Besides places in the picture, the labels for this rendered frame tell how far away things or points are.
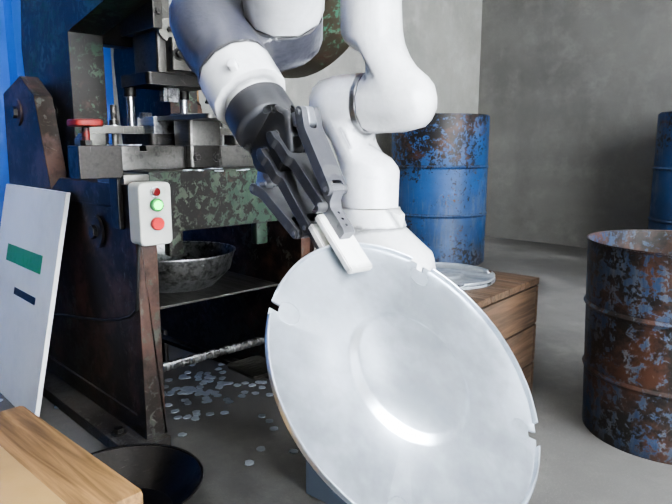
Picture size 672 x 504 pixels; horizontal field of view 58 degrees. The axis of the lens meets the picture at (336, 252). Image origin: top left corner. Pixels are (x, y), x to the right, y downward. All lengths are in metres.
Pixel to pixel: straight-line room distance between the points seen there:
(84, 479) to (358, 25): 0.81
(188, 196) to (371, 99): 0.61
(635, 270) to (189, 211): 1.04
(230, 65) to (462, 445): 0.44
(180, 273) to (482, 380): 1.16
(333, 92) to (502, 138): 3.76
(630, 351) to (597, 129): 3.11
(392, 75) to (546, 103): 3.65
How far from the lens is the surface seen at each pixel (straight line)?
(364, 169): 1.11
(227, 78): 0.69
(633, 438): 1.62
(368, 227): 1.11
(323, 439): 0.49
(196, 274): 1.67
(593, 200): 4.55
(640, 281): 1.50
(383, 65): 1.10
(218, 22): 0.74
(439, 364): 0.59
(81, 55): 1.88
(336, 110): 1.14
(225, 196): 1.59
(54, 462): 0.85
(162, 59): 1.70
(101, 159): 1.41
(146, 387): 1.50
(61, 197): 1.72
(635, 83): 4.47
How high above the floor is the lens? 0.71
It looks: 10 degrees down
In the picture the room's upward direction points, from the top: straight up
